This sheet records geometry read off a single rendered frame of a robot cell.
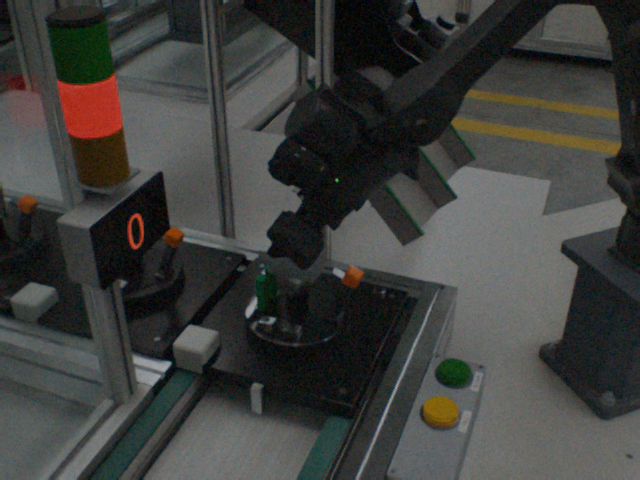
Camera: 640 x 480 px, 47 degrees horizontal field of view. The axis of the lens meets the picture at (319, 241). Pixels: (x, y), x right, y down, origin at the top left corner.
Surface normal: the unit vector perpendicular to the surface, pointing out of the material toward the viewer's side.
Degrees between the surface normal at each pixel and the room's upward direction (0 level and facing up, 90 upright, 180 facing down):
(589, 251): 0
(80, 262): 90
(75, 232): 90
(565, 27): 90
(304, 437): 0
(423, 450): 0
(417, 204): 45
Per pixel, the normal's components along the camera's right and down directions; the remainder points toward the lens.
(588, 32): -0.38, 0.51
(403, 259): 0.00, -0.84
